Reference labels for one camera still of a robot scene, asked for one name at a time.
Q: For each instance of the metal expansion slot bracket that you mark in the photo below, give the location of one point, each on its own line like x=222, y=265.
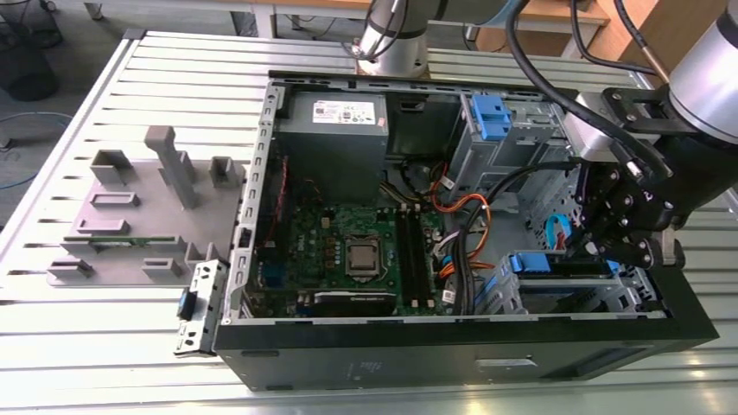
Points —
x=210, y=298

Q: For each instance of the black mesh bin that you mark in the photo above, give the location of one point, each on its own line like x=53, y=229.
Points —
x=26, y=73

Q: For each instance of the blue plastic bay latch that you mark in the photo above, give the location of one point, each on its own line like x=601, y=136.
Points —
x=491, y=121

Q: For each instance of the wooden cabinet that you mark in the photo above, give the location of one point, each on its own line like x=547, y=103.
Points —
x=672, y=26

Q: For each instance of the hard disk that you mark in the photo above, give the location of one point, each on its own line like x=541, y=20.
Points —
x=531, y=263

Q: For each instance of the white desk frame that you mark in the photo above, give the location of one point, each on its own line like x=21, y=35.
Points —
x=254, y=23

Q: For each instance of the wooden desk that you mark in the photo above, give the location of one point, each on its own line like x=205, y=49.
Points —
x=548, y=15

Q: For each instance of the grey parts rack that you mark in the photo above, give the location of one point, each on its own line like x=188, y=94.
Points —
x=156, y=216

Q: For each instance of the grey power supply unit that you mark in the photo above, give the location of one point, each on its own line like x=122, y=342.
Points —
x=334, y=164

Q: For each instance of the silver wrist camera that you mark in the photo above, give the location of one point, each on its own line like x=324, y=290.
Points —
x=595, y=129

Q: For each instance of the metal disk bay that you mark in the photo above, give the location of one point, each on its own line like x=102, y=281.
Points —
x=577, y=282

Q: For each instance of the black PC case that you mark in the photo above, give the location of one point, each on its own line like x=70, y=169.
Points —
x=404, y=363

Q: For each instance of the metal drive cage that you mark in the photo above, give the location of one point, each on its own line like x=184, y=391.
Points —
x=520, y=151

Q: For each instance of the black RAM slot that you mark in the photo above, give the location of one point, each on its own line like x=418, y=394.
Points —
x=421, y=255
x=405, y=255

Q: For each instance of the black graphics card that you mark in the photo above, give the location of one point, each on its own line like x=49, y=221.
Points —
x=358, y=302

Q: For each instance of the green RAM stick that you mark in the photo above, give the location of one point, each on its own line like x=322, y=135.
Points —
x=138, y=239

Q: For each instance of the blue black bracket latch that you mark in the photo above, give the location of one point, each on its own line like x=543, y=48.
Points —
x=186, y=304

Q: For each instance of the green motherboard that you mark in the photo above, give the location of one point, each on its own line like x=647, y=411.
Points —
x=324, y=225

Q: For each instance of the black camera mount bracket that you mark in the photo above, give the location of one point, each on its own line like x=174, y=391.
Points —
x=640, y=116

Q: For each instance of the silver CPU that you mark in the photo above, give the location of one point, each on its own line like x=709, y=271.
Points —
x=364, y=257

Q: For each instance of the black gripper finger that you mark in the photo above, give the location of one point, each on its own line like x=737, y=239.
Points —
x=637, y=248
x=617, y=203

